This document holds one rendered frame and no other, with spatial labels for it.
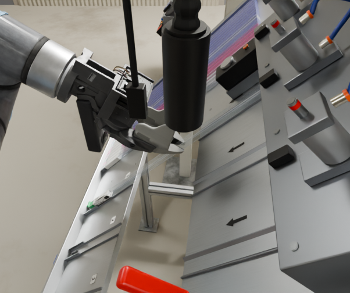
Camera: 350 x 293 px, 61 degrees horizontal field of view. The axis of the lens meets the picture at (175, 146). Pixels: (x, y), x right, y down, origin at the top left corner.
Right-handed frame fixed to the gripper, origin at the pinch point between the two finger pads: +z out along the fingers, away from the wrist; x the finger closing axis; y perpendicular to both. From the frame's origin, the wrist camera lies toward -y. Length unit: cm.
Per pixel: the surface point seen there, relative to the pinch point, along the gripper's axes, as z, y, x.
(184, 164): 39, -75, 72
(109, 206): -3.0, -20.6, -3.3
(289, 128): -4.4, 26.4, -22.6
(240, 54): -0.1, 17.5, 5.2
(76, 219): -7.0, -31.3, -3.1
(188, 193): 33, -55, 38
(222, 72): -0.8, 14.1, 4.1
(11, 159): -45, -139, 72
